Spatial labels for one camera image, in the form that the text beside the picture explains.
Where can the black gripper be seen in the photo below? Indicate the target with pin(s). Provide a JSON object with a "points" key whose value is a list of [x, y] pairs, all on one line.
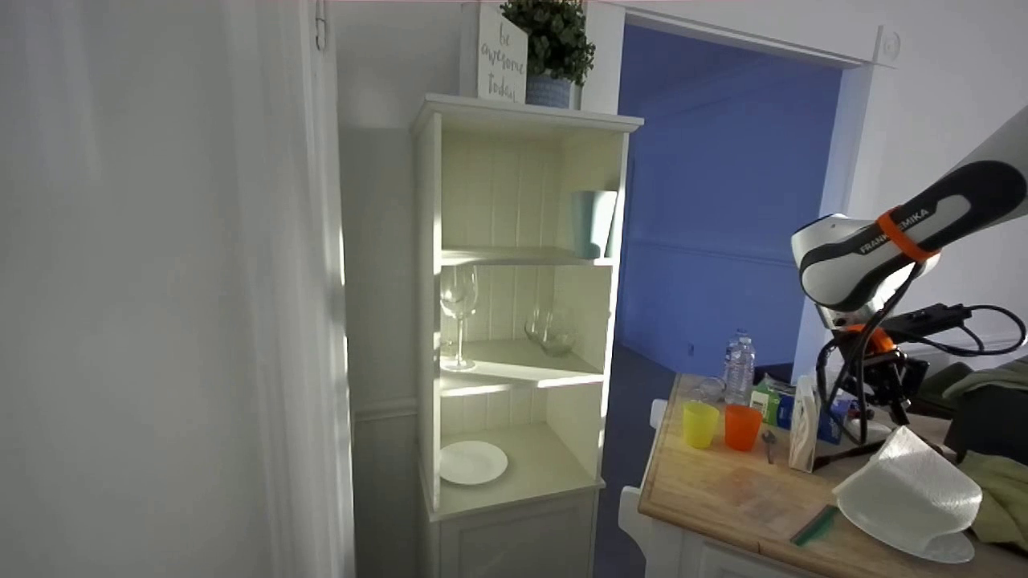
{"points": [[895, 388]]}

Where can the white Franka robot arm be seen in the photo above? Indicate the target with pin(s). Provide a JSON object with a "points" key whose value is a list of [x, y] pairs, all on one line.
{"points": [[856, 259]]}

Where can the orange plastic cup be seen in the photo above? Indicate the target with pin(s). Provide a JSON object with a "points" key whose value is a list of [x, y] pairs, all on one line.
{"points": [[742, 428]]}

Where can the yellow plastic cup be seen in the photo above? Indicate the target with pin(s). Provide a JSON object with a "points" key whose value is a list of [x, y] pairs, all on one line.
{"points": [[701, 424]]}

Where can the blue Ziploc box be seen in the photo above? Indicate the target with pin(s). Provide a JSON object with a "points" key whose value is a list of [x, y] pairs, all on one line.
{"points": [[836, 420]]}

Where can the dark plaid cloth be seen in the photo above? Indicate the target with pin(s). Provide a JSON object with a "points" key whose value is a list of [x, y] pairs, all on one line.
{"points": [[992, 422]]}

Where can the light green cloth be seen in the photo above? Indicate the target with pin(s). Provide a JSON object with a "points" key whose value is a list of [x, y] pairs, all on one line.
{"points": [[996, 378]]}

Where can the green carton box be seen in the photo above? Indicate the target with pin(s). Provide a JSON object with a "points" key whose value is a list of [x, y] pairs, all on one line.
{"points": [[771, 406]]}

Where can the olive green waffle towel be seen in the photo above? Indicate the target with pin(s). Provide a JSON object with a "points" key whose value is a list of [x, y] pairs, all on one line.
{"points": [[1000, 500]]}

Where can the green flat strip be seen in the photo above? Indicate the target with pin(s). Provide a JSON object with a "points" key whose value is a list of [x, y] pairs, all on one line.
{"points": [[817, 525]]}

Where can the white saucer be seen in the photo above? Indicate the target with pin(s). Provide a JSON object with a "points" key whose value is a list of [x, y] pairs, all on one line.
{"points": [[950, 550]]}

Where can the clear plastic zip bag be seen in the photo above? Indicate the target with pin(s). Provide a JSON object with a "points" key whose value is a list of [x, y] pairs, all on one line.
{"points": [[787, 508]]}

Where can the clear water bottle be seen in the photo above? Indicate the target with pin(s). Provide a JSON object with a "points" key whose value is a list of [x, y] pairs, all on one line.
{"points": [[736, 371]]}

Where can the short clear glass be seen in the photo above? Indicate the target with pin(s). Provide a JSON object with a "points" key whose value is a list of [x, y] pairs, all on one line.
{"points": [[550, 336]]}

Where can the white teal book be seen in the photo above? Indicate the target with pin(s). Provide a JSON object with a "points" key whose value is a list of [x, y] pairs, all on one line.
{"points": [[599, 223]]}

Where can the white shelf cabinet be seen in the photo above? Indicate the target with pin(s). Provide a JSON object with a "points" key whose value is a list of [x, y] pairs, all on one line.
{"points": [[524, 321]]}

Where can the white plate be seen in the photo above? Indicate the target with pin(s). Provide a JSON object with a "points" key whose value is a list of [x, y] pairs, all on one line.
{"points": [[475, 464]]}

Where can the tall wine glass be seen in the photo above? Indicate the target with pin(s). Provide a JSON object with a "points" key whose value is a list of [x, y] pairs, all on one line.
{"points": [[460, 310]]}

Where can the green potted plant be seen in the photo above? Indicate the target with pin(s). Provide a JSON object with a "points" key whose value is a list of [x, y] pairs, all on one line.
{"points": [[550, 42]]}

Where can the white lettered sign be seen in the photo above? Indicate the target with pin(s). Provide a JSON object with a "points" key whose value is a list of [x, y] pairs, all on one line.
{"points": [[502, 56]]}

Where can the white panel door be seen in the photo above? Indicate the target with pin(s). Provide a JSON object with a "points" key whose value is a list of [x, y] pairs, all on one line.
{"points": [[162, 299]]}

